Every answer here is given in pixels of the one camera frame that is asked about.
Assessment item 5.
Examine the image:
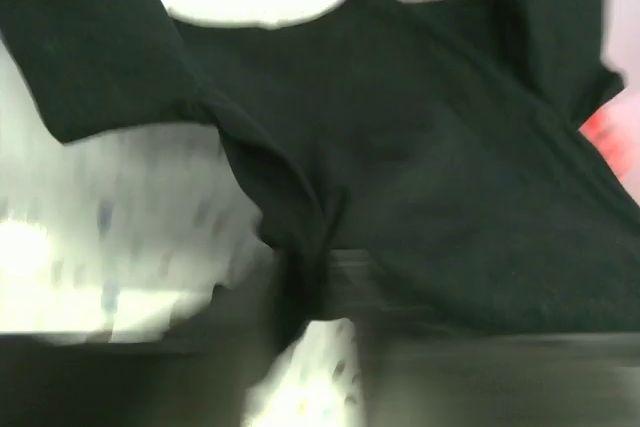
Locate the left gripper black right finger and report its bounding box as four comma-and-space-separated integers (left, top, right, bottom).
327, 250, 639, 426

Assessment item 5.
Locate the red plastic bin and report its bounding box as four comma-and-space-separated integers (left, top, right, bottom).
580, 98, 639, 179

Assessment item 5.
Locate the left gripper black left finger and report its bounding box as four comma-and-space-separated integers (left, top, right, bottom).
1, 277, 308, 426

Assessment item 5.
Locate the black t shirt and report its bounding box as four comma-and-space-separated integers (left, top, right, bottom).
1, 0, 639, 342

